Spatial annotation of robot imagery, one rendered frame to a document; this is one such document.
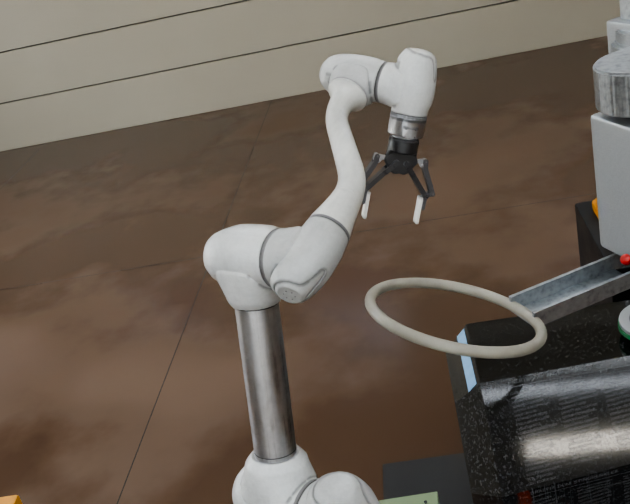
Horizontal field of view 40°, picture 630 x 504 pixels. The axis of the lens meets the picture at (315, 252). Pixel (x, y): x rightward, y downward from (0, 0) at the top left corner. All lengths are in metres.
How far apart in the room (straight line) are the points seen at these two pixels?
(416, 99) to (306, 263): 0.55
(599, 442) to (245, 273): 1.30
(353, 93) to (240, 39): 6.64
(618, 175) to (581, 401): 0.68
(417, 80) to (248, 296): 0.65
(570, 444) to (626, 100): 1.00
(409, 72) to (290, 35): 6.59
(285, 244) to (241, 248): 0.11
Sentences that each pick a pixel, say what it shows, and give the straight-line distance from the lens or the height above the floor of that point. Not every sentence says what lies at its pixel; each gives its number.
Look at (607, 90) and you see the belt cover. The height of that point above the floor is 1.65.
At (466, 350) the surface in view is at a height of 1.23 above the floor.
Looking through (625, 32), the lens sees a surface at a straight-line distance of 3.33.
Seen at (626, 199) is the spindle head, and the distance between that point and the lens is 2.56.
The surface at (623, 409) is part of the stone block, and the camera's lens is 2.76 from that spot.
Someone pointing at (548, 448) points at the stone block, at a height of 0.67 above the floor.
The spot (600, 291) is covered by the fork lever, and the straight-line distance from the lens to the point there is 2.57.
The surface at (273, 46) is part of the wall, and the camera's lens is 8.73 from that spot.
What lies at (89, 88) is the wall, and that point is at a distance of 9.26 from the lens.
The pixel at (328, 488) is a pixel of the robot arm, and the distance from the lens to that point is 2.00.
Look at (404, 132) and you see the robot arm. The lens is 2.14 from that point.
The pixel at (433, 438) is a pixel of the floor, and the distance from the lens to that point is 3.85.
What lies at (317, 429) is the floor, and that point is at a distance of 4.04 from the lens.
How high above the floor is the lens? 2.45
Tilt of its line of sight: 26 degrees down
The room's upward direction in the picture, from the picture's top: 14 degrees counter-clockwise
